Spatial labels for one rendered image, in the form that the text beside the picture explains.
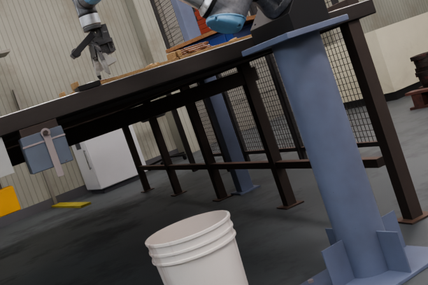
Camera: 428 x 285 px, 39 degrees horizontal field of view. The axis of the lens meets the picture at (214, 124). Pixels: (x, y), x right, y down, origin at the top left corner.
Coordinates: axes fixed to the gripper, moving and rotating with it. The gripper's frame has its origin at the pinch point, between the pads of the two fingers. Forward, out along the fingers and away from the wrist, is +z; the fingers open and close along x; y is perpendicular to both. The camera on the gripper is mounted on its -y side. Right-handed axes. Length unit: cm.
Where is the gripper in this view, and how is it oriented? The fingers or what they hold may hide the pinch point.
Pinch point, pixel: (103, 77)
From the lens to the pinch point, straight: 236.6
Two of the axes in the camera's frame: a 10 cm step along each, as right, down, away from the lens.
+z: 3.1, 9.5, 0.5
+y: 8.6, -3.0, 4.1
